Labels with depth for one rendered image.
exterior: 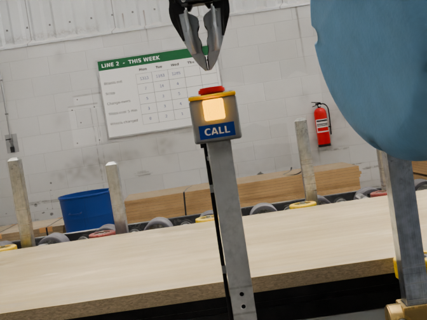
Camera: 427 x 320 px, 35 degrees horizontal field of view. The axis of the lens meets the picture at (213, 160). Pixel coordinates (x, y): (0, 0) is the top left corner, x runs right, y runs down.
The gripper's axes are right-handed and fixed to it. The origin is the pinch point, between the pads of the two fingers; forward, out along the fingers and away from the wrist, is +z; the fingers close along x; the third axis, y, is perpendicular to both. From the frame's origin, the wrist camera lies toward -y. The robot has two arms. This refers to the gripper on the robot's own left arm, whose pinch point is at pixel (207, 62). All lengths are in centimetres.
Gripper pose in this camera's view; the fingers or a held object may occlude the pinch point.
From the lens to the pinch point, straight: 103.8
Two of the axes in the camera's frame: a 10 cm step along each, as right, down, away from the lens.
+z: 1.5, 9.9, 0.5
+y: -0.2, 0.6, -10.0
